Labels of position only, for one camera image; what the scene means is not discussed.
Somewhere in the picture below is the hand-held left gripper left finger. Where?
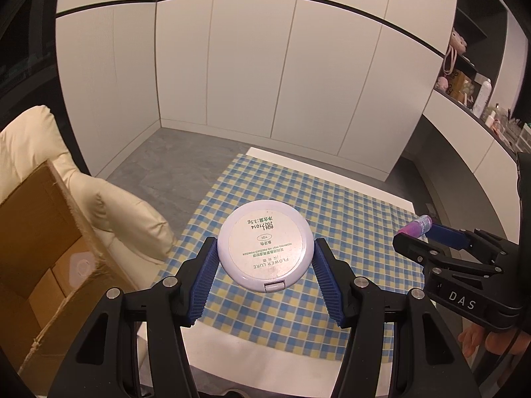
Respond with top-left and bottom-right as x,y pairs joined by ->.
49,236 -> 220,398

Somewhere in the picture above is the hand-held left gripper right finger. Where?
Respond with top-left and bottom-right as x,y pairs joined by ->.
312,238 -> 482,398

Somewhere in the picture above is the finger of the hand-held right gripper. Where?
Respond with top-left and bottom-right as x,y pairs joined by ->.
392,232 -> 503,276
427,223 -> 519,267

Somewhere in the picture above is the small pink purple tube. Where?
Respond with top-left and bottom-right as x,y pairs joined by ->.
397,215 -> 433,239

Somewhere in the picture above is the white round compact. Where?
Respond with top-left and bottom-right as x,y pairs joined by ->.
216,200 -> 315,295

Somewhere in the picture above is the translucent square container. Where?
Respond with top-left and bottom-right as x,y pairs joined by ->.
68,251 -> 100,289

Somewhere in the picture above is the brown cardboard box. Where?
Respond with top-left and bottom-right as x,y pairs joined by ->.
0,158 -> 139,376

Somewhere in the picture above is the person's right hand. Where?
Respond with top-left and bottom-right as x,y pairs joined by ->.
458,325 -> 519,357

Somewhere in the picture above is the white built-in counter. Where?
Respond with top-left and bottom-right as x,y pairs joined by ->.
400,89 -> 531,382

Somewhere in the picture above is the blue yellow checkered tablecloth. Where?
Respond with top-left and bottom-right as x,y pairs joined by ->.
160,153 -> 419,347

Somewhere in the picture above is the cream padded armchair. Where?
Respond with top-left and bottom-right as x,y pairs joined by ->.
0,105 -> 177,382

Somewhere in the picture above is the clear cosmetics organizer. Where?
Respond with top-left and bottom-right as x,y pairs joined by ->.
492,108 -> 531,152

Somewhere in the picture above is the white bottle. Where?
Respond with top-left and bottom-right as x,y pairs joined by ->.
473,78 -> 492,117

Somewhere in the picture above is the beige box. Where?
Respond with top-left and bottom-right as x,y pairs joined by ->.
446,70 -> 474,104

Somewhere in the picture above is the pink bag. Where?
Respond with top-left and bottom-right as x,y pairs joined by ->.
442,29 -> 467,77

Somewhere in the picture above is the white wardrobe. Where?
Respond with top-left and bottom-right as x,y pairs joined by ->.
55,0 -> 459,183

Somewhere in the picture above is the black glass cabinet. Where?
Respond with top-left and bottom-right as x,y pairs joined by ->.
0,0 -> 92,175

